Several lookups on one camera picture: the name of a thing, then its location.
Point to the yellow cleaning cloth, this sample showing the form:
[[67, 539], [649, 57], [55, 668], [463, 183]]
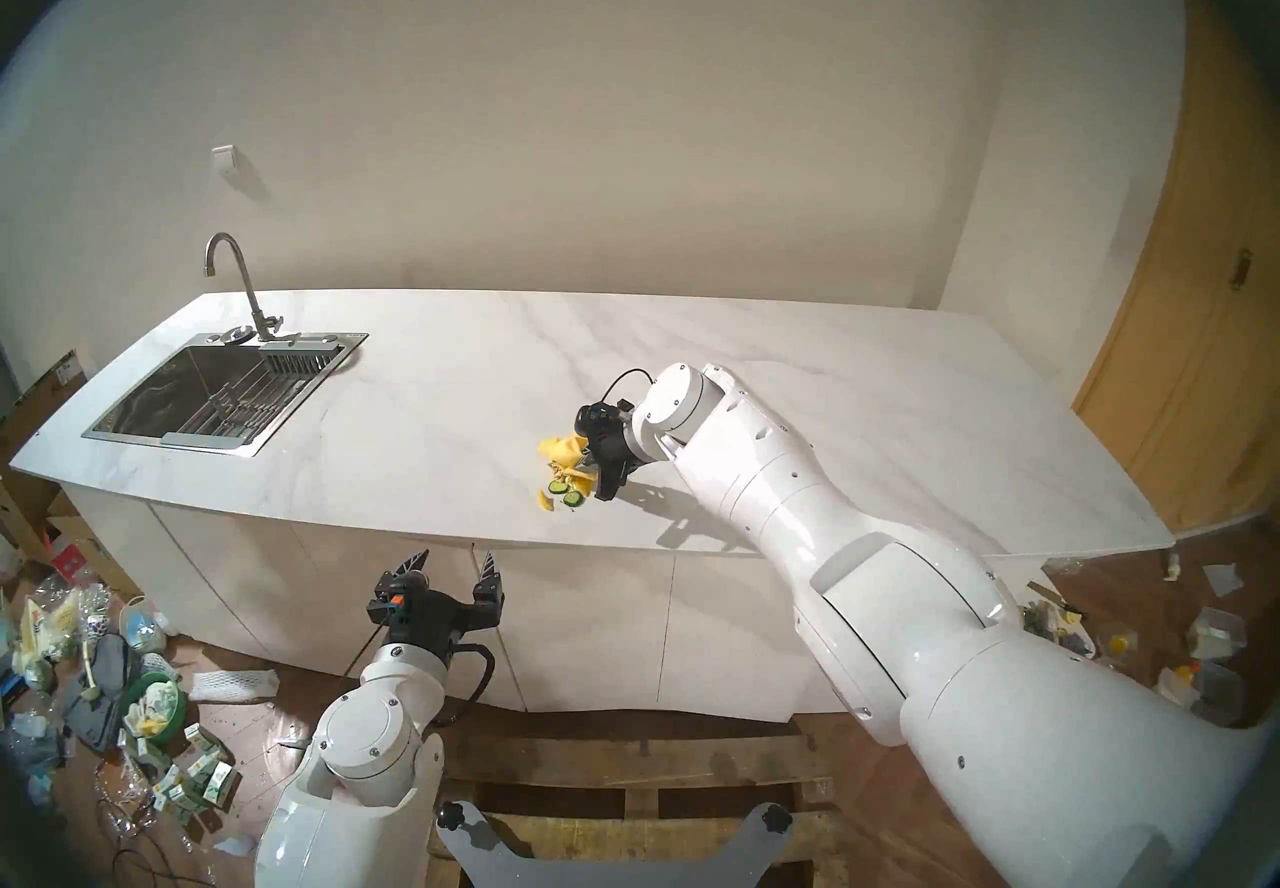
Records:
[[558, 451]]

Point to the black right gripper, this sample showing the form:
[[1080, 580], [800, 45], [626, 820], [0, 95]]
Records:
[[618, 448]]

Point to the small pale bottle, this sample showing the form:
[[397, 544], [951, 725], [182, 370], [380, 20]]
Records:
[[1172, 566]]

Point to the clear plastic container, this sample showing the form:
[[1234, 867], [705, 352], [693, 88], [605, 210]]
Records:
[[1215, 634]]

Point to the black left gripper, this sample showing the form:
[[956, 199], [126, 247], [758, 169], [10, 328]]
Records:
[[435, 621]]

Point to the brass door fitting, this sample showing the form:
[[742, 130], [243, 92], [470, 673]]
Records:
[[1241, 268]]

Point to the wooden pallet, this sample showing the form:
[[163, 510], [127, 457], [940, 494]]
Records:
[[640, 761]]

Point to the stainless steel sink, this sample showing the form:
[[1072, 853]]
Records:
[[210, 396]]

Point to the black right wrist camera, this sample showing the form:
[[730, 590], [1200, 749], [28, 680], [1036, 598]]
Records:
[[594, 420]]

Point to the white and blue bowl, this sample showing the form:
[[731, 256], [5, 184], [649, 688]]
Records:
[[140, 626]]

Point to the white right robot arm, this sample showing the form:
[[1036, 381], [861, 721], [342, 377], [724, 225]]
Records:
[[900, 616]]

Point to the white paper scrap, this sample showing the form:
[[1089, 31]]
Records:
[[1222, 579]]

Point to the cardboard box with red print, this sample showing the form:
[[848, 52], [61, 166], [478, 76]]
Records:
[[70, 551]]

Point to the wooden door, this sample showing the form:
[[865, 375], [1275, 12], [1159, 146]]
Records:
[[1190, 346]]

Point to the grey fabric bag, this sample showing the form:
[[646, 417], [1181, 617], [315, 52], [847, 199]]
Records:
[[100, 696]]

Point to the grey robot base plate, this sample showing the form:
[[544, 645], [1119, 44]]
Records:
[[600, 856]]

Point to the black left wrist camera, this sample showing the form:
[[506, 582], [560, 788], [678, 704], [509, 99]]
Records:
[[386, 607]]

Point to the white wall switch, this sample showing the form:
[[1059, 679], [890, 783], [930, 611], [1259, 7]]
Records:
[[225, 159]]

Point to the flat brown cardboard sheet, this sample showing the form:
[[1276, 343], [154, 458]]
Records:
[[40, 396]]

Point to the green bowl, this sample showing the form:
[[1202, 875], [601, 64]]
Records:
[[160, 711]]

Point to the white foam mesh sleeve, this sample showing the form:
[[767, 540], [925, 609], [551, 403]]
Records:
[[235, 686]]

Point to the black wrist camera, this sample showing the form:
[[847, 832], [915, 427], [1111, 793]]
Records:
[[386, 607], [594, 420]]

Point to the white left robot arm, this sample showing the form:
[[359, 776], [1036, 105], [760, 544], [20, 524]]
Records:
[[365, 746]]

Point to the steel gooseneck faucet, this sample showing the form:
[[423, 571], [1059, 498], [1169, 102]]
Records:
[[250, 291]]

